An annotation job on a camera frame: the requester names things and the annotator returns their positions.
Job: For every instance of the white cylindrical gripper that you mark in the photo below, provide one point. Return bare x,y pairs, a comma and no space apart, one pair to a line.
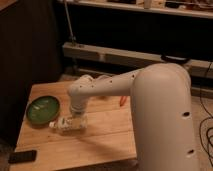
78,123

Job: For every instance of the white plastic bottle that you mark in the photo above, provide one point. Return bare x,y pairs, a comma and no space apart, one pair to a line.
61,125

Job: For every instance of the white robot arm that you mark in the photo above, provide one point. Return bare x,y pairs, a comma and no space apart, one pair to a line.
162,121

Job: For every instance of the green ceramic bowl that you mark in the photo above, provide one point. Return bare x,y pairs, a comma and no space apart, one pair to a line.
42,110

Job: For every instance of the wooden table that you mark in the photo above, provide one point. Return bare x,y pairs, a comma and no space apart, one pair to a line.
108,137

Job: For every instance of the orange carrot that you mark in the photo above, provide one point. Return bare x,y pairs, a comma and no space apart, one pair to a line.
123,100

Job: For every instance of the black phone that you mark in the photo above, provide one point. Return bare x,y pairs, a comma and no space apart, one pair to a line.
22,157

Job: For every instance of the metal pole stand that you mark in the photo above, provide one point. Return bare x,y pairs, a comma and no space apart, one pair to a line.
72,37

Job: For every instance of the long grey baseboard heater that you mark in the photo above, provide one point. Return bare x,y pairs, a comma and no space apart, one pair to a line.
128,58

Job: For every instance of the white shelf with clutter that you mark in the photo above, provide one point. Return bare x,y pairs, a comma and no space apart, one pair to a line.
147,7

